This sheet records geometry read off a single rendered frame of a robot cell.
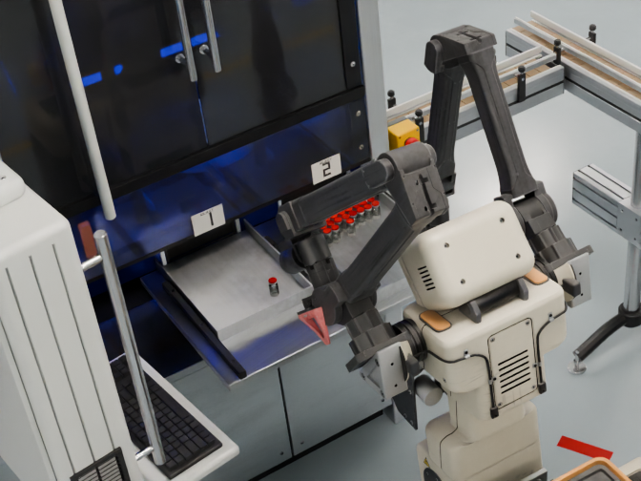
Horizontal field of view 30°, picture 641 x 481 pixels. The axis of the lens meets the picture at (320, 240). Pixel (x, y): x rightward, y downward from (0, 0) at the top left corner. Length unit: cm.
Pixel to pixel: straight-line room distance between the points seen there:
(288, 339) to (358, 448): 100
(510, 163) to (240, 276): 83
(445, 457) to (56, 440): 78
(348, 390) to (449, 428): 107
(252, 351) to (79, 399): 57
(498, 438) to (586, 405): 132
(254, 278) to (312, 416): 70
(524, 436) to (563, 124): 267
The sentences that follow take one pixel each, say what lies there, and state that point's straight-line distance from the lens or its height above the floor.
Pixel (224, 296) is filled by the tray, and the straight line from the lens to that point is 290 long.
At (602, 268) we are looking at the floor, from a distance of 431.
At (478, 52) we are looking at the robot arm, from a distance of 241.
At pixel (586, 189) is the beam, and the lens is 379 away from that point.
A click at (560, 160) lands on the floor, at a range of 484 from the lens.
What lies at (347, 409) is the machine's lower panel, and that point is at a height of 16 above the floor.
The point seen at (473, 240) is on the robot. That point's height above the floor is 136.
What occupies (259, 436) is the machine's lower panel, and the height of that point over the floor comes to 24.
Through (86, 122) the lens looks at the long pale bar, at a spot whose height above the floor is 144.
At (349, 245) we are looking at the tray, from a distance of 300.
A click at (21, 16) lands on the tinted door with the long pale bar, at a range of 252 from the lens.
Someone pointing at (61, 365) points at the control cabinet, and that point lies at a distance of 224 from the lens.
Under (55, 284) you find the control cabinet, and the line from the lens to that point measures 214.
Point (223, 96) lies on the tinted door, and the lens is 280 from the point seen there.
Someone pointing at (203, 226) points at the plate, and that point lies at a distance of 292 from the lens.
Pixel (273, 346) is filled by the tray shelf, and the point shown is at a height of 88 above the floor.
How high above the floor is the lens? 272
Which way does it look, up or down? 37 degrees down
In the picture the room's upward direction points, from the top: 7 degrees counter-clockwise
